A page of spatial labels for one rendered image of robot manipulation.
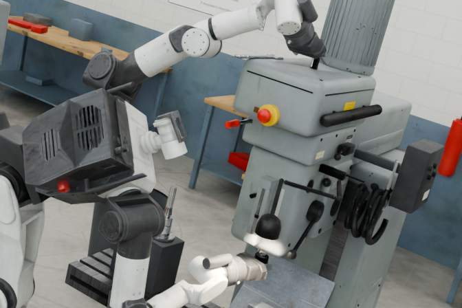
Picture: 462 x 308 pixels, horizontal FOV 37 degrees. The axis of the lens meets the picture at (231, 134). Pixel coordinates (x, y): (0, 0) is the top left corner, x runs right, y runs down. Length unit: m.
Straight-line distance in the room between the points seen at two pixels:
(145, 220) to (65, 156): 0.27
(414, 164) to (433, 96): 4.10
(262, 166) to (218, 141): 5.09
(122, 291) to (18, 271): 0.38
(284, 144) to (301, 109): 0.18
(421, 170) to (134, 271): 0.94
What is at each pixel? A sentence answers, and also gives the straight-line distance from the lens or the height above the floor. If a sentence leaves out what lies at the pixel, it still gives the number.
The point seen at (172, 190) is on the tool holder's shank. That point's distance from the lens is 2.39.
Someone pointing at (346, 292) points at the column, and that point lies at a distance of 2.57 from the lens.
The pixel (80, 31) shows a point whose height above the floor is 0.98.
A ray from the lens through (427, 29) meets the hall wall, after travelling 6.30.
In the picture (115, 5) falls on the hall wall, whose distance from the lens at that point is 7.91.
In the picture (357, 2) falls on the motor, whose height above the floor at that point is 2.11.
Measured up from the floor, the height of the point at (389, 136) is 1.64.
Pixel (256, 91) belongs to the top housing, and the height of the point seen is 1.81.
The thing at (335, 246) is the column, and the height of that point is 1.25.
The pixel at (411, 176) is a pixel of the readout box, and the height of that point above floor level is 1.63.
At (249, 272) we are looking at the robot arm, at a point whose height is 1.24.
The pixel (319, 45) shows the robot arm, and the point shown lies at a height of 1.97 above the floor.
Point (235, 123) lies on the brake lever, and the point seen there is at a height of 1.71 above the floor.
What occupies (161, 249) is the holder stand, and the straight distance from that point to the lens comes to 2.40.
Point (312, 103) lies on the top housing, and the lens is 1.84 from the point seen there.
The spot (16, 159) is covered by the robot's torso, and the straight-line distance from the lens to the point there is 2.02.
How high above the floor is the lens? 2.15
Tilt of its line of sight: 14 degrees down
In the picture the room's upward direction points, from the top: 14 degrees clockwise
